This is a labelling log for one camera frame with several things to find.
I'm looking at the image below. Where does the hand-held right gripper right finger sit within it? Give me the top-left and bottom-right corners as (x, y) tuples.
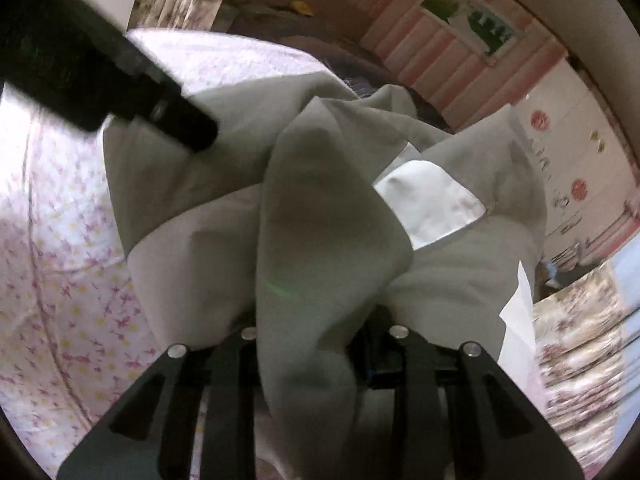
(347, 305), (586, 480)

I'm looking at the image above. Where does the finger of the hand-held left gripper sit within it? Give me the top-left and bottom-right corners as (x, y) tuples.
(148, 91), (221, 154)

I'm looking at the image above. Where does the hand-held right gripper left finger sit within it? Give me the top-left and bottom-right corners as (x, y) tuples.
(56, 327), (259, 480)

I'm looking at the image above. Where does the grey white large garment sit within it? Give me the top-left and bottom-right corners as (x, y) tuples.
(102, 72), (548, 480)

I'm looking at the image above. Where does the mauve bed quilt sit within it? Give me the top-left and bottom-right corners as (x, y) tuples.
(220, 2), (376, 63)

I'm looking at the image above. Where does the pink floral bed sheet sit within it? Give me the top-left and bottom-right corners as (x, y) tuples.
(0, 27), (331, 480)

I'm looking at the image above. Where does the floral quilt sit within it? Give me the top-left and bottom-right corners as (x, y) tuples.
(531, 259), (640, 463)

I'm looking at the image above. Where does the white wardrobe with stickers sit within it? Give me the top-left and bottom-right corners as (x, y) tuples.
(510, 55), (640, 267)

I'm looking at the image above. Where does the green wall picture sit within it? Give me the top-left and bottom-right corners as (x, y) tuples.
(417, 0), (521, 64)

